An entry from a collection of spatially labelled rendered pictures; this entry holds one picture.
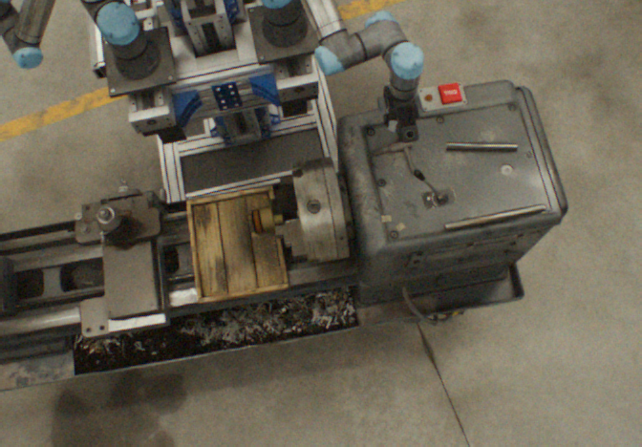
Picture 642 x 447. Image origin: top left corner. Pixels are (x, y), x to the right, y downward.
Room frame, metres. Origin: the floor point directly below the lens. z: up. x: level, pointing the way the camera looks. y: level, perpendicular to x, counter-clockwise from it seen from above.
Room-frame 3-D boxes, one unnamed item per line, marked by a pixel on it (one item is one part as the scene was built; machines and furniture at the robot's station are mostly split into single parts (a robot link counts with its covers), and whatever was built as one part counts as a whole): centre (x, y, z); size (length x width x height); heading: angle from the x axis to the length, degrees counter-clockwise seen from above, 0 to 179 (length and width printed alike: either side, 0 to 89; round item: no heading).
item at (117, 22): (1.22, 0.52, 1.33); 0.13 x 0.12 x 0.14; 26
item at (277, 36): (1.26, 0.02, 1.21); 0.15 x 0.15 x 0.10
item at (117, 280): (0.63, 0.63, 0.95); 0.43 x 0.17 x 0.05; 3
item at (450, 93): (0.88, -0.44, 1.26); 0.06 x 0.06 x 0.02; 3
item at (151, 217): (0.69, 0.61, 0.99); 0.20 x 0.10 x 0.05; 93
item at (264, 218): (0.63, 0.15, 1.08); 0.09 x 0.09 x 0.09; 3
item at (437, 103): (0.88, -0.41, 1.23); 0.13 x 0.08 x 0.05; 93
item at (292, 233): (0.54, 0.07, 1.08); 0.12 x 0.11 x 0.05; 3
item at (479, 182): (0.67, -0.40, 1.06); 0.59 x 0.48 x 0.39; 93
